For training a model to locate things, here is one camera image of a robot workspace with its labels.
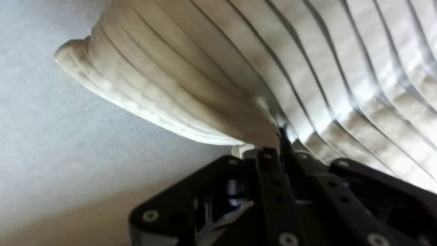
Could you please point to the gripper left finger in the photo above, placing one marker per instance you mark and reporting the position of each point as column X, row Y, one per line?
column 276, row 191

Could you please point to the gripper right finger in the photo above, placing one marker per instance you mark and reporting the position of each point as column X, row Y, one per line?
column 344, row 200

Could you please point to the cream pleated cushion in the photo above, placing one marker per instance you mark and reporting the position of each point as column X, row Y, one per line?
column 239, row 68

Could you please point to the grey couch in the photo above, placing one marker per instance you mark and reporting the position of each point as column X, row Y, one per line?
column 61, row 147

